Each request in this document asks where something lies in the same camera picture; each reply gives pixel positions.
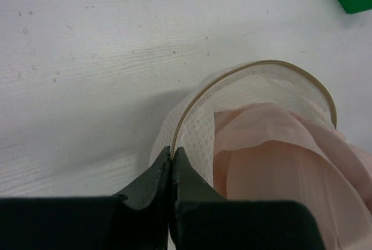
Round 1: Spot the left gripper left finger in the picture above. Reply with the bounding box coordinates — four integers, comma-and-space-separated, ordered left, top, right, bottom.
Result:
1, 147, 171, 249

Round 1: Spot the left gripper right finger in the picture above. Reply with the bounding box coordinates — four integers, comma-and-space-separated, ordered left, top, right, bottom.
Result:
170, 147, 325, 249

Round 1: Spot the pink bra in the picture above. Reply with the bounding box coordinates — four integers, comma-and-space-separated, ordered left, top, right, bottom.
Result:
213, 105, 371, 249

